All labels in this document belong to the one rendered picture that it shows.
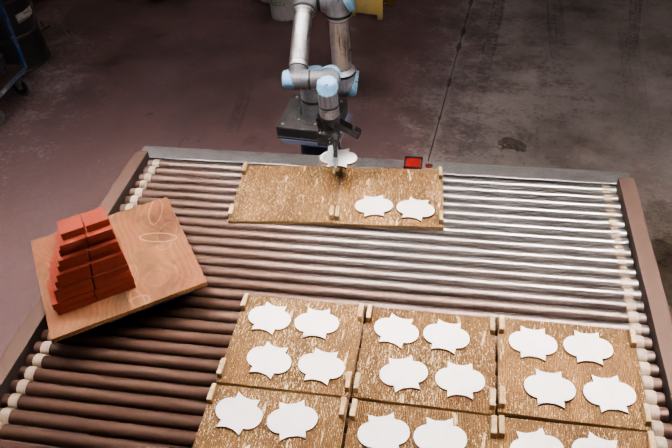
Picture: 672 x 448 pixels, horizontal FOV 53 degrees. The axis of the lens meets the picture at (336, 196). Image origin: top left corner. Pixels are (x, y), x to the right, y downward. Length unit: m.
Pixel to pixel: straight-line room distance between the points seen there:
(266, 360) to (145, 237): 0.67
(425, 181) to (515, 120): 2.18
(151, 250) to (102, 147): 2.59
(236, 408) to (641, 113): 3.78
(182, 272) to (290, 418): 0.63
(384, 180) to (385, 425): 1.11
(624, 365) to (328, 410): 0.89
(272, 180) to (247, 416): 1.10
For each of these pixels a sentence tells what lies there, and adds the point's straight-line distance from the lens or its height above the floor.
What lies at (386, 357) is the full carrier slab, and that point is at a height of 0.94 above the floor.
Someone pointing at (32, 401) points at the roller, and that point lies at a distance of 2.34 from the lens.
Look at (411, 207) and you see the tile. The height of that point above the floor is 0.95.
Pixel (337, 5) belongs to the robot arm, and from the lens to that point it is 2.80.
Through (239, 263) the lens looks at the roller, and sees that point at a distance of 2.50.
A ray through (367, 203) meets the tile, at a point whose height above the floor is 0.95.
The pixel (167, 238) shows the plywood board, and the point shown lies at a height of 1.04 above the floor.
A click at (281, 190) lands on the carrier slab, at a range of 2.75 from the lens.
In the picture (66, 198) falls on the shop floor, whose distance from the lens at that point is 4.61.
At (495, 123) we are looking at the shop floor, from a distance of 4.82.
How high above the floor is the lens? 2.66
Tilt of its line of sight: 40 degrees down
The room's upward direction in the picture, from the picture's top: 4 degrees counter-clockwise
